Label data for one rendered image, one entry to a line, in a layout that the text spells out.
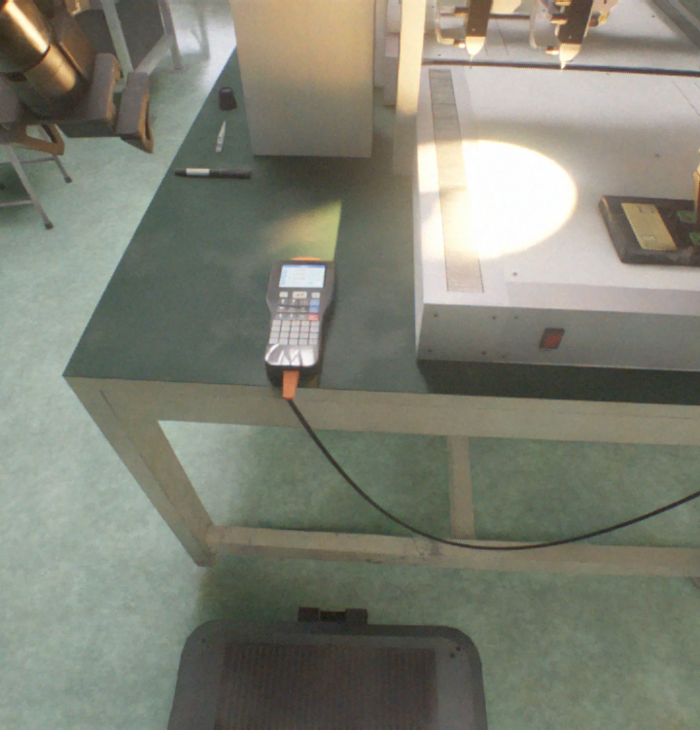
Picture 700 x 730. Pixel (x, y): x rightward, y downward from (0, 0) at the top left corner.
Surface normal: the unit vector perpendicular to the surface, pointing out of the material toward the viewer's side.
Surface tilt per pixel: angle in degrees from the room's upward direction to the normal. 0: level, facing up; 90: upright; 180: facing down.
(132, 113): 30
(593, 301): 0
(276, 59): 90
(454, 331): 90
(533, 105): 0
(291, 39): 90
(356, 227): 0
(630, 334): 90
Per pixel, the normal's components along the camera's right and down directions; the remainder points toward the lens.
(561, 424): -0.07, 0.78
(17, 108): -0.02, -0.15
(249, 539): -0.01, -0.63
